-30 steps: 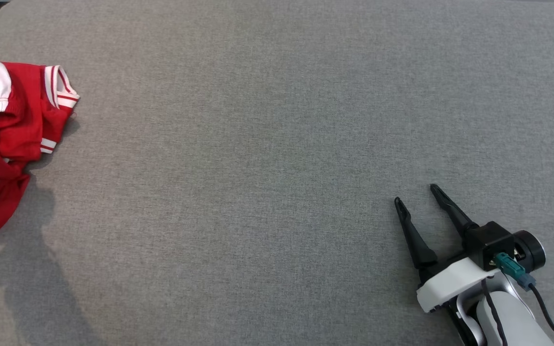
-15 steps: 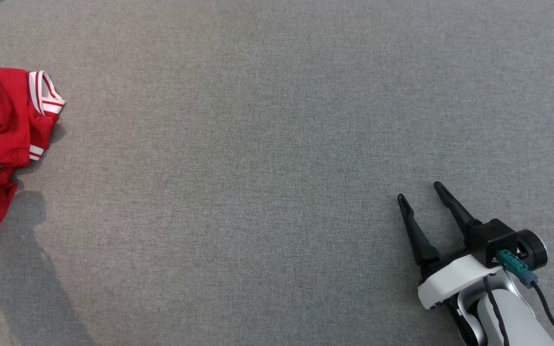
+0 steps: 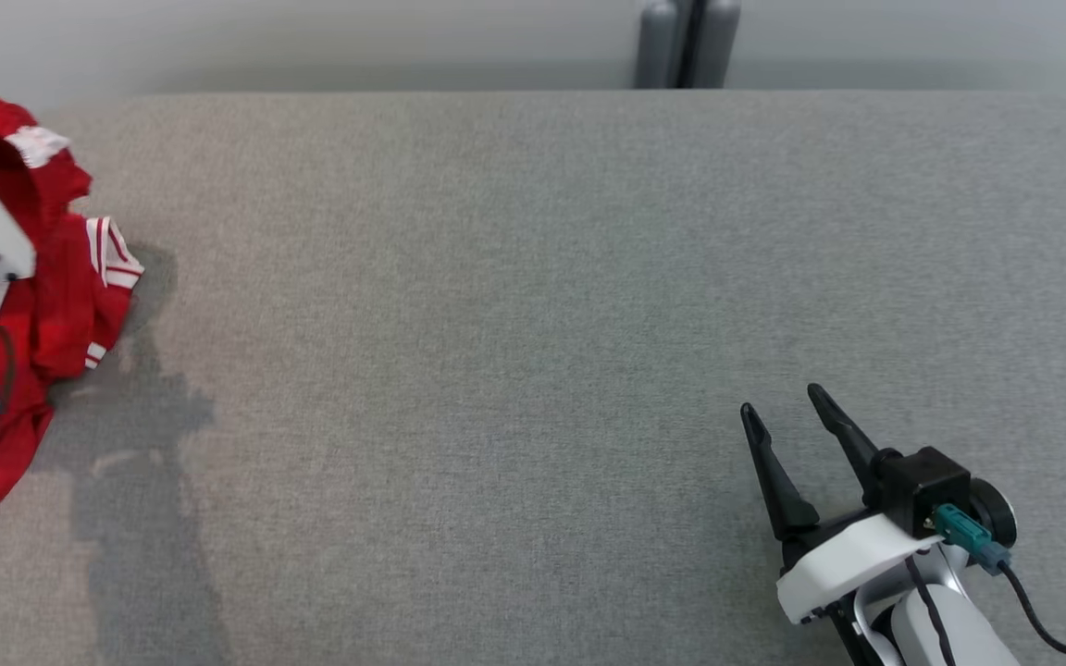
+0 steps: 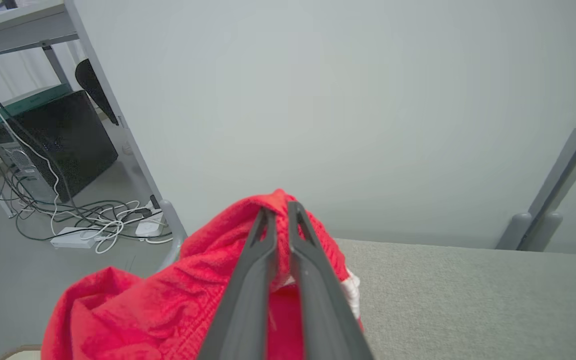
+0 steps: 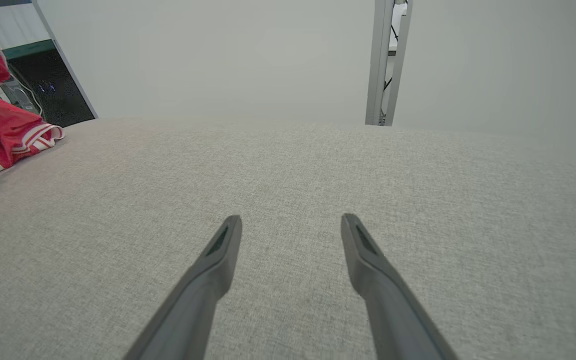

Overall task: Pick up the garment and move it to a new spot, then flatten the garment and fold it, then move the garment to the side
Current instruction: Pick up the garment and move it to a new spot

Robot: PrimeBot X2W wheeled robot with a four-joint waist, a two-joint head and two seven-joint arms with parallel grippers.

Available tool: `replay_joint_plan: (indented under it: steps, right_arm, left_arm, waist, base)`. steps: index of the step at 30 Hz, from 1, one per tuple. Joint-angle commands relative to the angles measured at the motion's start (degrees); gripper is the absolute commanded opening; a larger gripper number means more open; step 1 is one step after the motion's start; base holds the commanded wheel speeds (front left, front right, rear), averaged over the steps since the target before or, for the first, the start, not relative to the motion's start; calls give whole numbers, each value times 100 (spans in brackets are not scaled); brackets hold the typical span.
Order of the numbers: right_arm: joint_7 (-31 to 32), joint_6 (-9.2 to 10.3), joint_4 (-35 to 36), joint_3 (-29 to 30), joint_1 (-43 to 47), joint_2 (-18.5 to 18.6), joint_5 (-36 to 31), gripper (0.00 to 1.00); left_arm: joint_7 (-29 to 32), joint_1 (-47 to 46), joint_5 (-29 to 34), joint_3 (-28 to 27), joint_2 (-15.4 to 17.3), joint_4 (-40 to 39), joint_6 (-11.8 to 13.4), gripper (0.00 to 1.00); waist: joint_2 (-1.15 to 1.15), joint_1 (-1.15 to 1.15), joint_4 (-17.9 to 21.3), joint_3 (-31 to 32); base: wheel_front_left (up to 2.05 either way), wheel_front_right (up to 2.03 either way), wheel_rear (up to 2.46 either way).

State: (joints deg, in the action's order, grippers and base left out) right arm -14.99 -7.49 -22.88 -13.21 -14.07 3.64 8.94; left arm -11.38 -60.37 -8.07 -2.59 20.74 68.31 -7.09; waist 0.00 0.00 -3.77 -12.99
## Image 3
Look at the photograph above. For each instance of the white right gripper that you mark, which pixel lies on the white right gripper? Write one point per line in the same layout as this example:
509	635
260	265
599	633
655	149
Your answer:
829	564

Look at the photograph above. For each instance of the red shirt with white stripes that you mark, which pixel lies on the red shirt with white stripes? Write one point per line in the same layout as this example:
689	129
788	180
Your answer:
56	305

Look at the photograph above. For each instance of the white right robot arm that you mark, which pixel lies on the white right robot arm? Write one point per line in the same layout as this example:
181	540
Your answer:
968	629

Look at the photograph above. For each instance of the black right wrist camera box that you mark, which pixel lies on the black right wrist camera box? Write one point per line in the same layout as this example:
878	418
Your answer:
922	481

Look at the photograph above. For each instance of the grey partition post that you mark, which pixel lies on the grey partition post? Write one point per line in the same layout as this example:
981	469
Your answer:
686	42

